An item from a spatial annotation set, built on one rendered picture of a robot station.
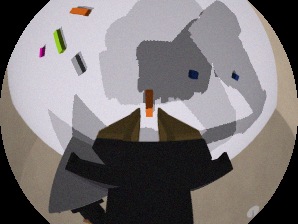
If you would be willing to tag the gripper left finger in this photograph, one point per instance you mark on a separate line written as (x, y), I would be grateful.
(123, 128)

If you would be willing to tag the grey rod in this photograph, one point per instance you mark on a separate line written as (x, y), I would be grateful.
(78, 65)

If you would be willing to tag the orange rod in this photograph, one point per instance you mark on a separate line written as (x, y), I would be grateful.
(149, 103)
(80, 11)

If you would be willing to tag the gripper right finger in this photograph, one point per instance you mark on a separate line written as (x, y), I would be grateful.
(175, 129)

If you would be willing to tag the lime green rod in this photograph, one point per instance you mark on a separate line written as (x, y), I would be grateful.
(59, 41)

